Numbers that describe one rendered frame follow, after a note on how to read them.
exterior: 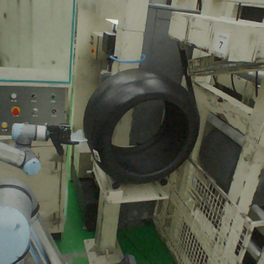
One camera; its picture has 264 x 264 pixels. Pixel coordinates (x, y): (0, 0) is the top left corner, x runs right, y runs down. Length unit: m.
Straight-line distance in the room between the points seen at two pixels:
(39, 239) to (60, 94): 1.28
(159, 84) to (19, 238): 0.99
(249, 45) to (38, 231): 1.05
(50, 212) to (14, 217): 1.73
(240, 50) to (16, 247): 1.08
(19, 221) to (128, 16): 1.31
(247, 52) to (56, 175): 1.51
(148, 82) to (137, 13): 0.47
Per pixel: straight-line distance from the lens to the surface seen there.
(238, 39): 1.36
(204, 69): 1.74
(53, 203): 2.43
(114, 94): 1.47
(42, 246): 0.99
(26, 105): 2.11
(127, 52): 1.82
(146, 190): 1.87
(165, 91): 1.50
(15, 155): 1.42
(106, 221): 2.33
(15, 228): 0.75
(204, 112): 2.09
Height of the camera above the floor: 1.83
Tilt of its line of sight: 23 degrees down
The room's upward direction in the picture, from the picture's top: 8 degrees clockwise
